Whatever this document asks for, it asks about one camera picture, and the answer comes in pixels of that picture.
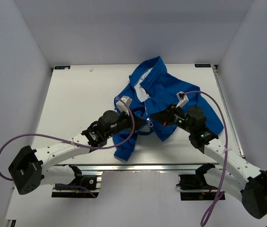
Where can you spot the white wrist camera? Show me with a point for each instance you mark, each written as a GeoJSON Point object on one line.
{"type": "Point", "coordinates": [123, 104]}
{"type": "Point", "coordinates": [183, 99]}

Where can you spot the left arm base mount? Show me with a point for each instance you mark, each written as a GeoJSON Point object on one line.
{"type": "Point", "coordinates": [84, 187]}

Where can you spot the blue zip jacket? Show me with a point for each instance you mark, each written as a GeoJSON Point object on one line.
{"type": "Point", "coordinates": [152, 89]}

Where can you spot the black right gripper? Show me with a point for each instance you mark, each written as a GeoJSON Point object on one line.
{"type": "Point", "coordinates": [165, 116]}

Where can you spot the corner label sticker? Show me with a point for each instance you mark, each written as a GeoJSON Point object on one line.
{"type": "Point", "coordinates": [202, 65]}
{"type": "Point", "coordinates": [62, 67]}

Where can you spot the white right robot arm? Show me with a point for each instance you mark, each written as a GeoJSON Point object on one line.
{"type": "Point", "coordinates": [244, 181]}

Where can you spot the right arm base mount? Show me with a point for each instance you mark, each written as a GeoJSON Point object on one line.
{"type": "Point", "coordinates": [193, 189]}

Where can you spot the right corner label sticker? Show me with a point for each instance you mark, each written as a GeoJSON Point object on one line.
{"type": "Point", "coordinates": [202, 65]}

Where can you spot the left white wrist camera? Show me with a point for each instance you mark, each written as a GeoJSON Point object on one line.
{"type": "Point", "coordinates": [123, 104]}

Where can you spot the aluminium right side rail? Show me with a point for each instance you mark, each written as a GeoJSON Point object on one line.
{"type": "Point", "coordinates": [229, 116]}

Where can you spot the aluminium front rail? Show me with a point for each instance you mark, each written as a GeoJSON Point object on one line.
{"type": "Point", "coordinates": [141, 167]}

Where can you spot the left corner label sticker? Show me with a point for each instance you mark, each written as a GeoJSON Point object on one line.
{"type": "Point", "coordinates": [62, 67]}

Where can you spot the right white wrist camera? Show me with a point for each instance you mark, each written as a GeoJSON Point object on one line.
{"type": "Point", "coordinates": [183, 99]}

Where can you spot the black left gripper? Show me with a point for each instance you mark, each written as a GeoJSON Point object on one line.
{"type": "Point", "coordinates": [129, 119]}

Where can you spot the aluminium rail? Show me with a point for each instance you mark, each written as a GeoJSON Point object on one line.
{"type": "Point", "coordinates": [141, 167]}
{"type": "Point", "coordinates": [229, 116]}

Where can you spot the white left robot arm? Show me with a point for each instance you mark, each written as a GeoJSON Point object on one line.
{"type": "Point", "coordinates": [34, 167]}

